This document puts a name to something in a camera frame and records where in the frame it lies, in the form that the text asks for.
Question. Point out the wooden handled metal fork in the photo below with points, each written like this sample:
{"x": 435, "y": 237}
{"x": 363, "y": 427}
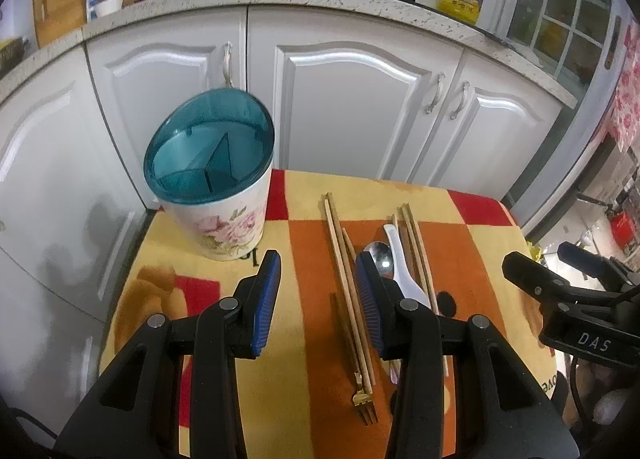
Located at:
{"x": 361, "y": 399}

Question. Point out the white ceramic spoon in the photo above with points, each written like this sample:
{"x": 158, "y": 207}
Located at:
{"x": 401, "y": 274}

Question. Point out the colourful checkered table mat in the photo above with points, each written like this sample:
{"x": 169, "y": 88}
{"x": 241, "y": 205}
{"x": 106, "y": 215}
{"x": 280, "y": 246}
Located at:
{"x": 296, "y": 399}

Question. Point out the metal spoon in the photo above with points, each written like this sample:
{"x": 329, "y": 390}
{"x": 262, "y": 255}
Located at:
{"x": 383, "y": 260}

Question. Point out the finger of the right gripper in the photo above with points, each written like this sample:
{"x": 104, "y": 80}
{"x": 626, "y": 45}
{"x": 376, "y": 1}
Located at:
{"x": 535, "y": 280}
{"x": 597, "y": 267}

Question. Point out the floral utensil holder teal rim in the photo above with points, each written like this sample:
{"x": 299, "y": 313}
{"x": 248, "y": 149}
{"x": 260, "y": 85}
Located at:
{"x": 209, "y": 164}

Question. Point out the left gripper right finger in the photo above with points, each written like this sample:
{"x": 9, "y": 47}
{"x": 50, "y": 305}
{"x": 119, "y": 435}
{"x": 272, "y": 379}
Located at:
{"x": 379, "y": 297}

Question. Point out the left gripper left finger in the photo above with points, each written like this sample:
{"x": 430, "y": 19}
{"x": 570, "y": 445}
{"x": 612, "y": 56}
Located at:
{"x": 257, "y": 296}

